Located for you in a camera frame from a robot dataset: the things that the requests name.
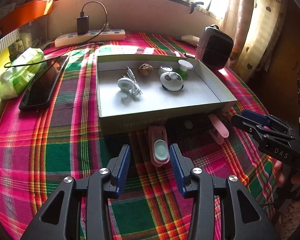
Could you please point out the pink clip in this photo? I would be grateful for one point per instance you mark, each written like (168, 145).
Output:
(219, 132)

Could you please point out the person right hand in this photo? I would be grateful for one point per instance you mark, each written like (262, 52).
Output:
(280, 178)

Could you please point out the black charger adapter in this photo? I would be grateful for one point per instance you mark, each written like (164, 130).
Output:
(82, 24)

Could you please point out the white plug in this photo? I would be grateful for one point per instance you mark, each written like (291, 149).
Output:
(108, 26)

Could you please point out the black smartphone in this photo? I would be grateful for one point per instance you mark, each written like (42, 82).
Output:
(39, 92)

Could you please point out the brown walnut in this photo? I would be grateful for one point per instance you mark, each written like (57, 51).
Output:
(145, 70)
(226, 116)

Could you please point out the small silver lighter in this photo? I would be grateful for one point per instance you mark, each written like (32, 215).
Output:
(187, 55)

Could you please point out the white panda dome toy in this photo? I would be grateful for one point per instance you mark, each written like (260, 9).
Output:
(171, 81)

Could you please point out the striped white box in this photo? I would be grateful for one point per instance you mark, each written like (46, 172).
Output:
(8, 39)

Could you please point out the green tissue pack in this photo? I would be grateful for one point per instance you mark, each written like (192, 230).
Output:
(21, 71)

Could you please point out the pink black portable heater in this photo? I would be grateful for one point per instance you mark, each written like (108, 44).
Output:
(214, 48)

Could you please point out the orange tray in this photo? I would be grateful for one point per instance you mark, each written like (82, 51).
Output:
(25, 14)

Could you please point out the clear round candle jar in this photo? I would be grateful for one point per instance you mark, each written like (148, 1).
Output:
(164, 69)

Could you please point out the pink case mint insert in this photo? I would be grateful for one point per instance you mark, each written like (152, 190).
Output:
(158, 145)

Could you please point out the white power strip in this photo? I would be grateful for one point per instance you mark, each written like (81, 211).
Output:
(90, 36)

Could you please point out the heart pattern curtain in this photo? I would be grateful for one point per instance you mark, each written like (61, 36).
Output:
(255, 27)

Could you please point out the beige pouch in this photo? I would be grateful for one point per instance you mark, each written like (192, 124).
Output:
(189, 39)

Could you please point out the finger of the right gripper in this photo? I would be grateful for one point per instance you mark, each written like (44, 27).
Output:
(269, 121)
(259, 132)

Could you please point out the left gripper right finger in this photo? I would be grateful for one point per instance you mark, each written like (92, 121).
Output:
(241, 215)

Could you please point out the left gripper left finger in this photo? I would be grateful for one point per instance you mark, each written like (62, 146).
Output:
(60, 215)

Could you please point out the black rectangular remote device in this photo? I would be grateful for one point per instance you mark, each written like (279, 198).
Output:
(184, 125)

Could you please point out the green white cardboard tray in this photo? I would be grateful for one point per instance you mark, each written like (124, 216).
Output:
(203, 92)

